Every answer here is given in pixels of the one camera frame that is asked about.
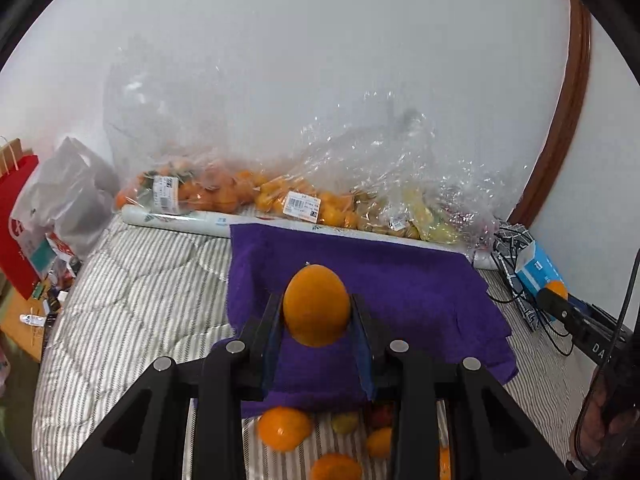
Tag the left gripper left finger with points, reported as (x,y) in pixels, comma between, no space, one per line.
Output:
(143,436)

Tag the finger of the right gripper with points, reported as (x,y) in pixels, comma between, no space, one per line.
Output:
(566,311)

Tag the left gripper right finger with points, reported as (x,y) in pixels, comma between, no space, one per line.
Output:
(489,435)

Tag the small orange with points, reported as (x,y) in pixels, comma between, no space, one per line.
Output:
(558,287)
(379,443)

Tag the large mandarin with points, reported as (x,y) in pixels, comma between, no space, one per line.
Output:
(444,463)
(336,466)

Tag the small red tomato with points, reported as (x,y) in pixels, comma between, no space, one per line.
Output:
(381,416)

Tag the large orange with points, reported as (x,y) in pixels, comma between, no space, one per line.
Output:
(283,429)

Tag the green-brown round fruit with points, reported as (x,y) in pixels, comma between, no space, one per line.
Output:
(345,422)

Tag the oval orange fruit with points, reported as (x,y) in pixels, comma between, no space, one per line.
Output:
(316,307)

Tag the person's right hand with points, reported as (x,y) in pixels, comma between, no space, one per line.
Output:
(590,435)

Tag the blue tissue box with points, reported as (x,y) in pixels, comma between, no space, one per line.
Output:
(535,270)

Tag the patterned black white pouch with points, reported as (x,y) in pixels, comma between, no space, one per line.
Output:
(509,240)

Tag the purple towel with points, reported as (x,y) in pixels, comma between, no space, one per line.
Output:
(433,300)

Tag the striped quilted mattress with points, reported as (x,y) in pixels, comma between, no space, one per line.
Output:
(145,293)

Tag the white small tube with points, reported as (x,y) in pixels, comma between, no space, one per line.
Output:
(33,320)

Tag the wooden side table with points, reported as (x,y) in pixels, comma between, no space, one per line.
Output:
(13,306)

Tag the clear bag of yellow fruit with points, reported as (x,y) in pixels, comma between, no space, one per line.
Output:
(444,203)

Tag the red paper shopping bag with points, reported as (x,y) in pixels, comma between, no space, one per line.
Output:
(17,166)

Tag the white rolled paper tube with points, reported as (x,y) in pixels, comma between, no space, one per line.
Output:
(219,225)

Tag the grey plastic bag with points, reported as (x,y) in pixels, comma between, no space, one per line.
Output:
(71,195)

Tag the clear bag of small oranges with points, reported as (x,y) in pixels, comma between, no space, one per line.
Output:
(348,171)

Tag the clear bag of mandarins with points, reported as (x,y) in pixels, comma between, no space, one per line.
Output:
(166,122)

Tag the brown wooden door frame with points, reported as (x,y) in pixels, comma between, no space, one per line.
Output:
(564,120)

